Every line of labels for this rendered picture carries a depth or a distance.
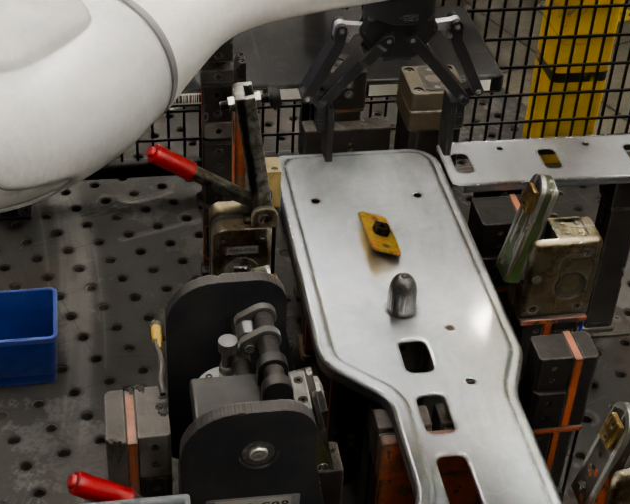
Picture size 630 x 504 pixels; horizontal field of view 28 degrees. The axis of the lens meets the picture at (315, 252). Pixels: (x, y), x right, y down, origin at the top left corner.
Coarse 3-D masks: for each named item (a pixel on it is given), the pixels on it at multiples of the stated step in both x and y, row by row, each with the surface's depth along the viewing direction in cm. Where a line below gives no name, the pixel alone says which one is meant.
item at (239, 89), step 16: (240, 96) 133; (256, 96) 134; (272, 96) 133; (240, 112) 133; (256, 112) 134; (240, 128) 135; (256, 128) 135; (256, 144) 136; (256, 160) 137; (256, 176) 139; (256, 192) 140
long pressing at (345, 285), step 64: (320, 192) 157; (384, 192) 158; (448, 192) 159; (320, 256) 147; (384, 256) 147; (448, 256) 148; (320, 320) 137; (384, 320) 138; (448, 320) 138; (384, 384) 129; (448, 384) 130; (512, 384) 131; (448, 448) 123; (512, 448) 123
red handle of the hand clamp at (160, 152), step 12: (156, 144) 137; (156, 156) 136; (168, 156) 136; (180, 156) 138; (168, 168) 137; (180, 168) 137; (192, 168) 138; (192, 180) 139; (204, 180) 139; (216, 180) 140; (228, 192) 141; (240, 192) 141
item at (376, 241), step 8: (360, 216) 150; (368, 216) 151; (376, 216) 152; (368, 224) 149; (376, 224) 148; (384, 224) 149; (368, 232) 147; (376, 232) 148; (384, 232) 148; (392, 232) 150; (376, 240) 146; (384, 240) 147; (392, 240) 148; (376, 248) 145; (384, 248) 145; (392, 248) 146
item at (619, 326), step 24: (600, 192) 173; (624, 192) 168; (600, 216) 174; (624, 216) 171; (624, 240) 174; (600, 264) 176; (624, 264) 177; (600, 288) 179; (600, 312) 182; (600, 336) 183
